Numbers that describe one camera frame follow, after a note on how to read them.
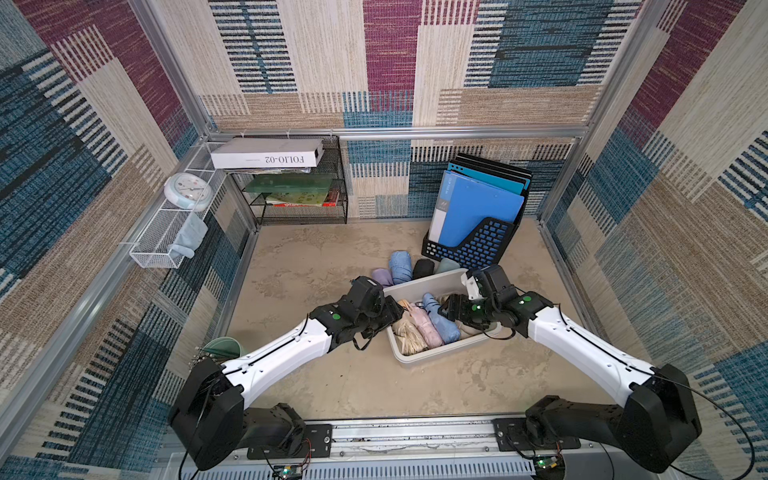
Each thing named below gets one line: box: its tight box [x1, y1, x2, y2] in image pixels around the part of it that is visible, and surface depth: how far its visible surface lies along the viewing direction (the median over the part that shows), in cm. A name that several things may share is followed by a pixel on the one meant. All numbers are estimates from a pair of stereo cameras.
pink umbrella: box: [409, 303, 444, 349], surface depth 88 cm
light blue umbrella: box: [422, 292, 461, 345], surface depth 84 cm
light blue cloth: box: [168, 211, 209, 259], surface depth 70 cm
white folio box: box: [210, 138, 325, 169], surface depth 81 cm
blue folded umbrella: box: [390, 250, 413, 285], surface depth 105 cm
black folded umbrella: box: [412, 258, 435, 279], surface depth 107 cm
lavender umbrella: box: [372, 268, 394, 288], surface depth 104 cm
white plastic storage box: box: [383, 268, 499, 364], surface depth 77 cm
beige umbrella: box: [392, 310, 429, 355], surface depth 81 cm
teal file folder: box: [447, 162, 531, 195], surface depth 91 cm
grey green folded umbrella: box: [436, 257, 461, 273], surface depth 106 cm
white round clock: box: [164, 172, 213, 211], surface depth 76 cm
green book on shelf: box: [244, 174, 334, 193], surface depth 101 cm
